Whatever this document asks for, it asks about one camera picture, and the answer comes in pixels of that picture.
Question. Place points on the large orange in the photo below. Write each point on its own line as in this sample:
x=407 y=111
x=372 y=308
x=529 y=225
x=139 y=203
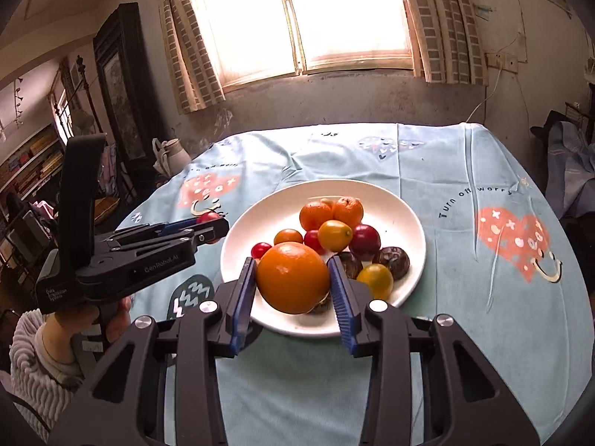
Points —
x=293 y=278

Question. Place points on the window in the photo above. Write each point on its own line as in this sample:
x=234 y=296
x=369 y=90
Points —
x=302 y=14

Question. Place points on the bookshelf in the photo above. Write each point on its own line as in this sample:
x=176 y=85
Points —
x=32 y=158

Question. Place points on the blue printed tablecloth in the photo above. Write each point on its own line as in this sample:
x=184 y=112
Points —
x=465 y=241

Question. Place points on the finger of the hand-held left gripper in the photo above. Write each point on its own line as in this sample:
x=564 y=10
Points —
x=153 y=231
x=204 y=233

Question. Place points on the white oval plate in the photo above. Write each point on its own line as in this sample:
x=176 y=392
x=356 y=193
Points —
x=399 y=223

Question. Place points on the white wall socket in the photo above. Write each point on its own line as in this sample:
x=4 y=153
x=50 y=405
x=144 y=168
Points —
x=502 y=62

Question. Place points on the orange mandarin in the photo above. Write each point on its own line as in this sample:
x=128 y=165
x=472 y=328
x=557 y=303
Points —
x=348 y=211
x=316 y=215

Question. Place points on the person's left hand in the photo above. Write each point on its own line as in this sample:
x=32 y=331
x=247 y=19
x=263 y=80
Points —
x=118 y=320

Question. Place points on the dark framed cabinet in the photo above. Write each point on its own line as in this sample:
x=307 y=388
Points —
x=118 y=83

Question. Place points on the dark red plum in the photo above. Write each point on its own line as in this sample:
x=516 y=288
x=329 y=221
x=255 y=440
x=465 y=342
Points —
x=366 y=240

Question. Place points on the person's left forearm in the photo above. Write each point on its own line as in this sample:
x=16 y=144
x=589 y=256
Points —
x=37 y=357

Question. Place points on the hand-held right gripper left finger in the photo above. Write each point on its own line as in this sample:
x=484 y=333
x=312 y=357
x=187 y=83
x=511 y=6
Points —
x=244 y=306

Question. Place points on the orange yellow tomato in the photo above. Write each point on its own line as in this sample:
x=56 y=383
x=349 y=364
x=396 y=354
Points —
x=334 y=234
x=375 y=281
x=288 y=236

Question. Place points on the checked curtain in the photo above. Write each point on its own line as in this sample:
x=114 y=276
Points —
x=190 y=42
x=446 y=23

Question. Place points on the small red cherry tomato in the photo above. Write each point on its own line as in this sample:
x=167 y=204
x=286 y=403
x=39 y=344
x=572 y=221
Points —
x=261 y=249

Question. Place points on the pile of blue clothes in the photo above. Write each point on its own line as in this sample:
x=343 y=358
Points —
x=571 y=162

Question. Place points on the brown water chestnut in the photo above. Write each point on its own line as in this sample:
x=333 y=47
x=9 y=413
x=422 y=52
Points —
x=392 y=260
x=349 y=264

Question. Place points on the white jug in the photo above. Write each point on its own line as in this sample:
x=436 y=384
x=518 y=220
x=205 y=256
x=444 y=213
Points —
x=171 y=154

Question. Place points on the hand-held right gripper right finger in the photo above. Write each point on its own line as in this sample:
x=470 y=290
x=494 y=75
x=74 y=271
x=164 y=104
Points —
x=341 y=306

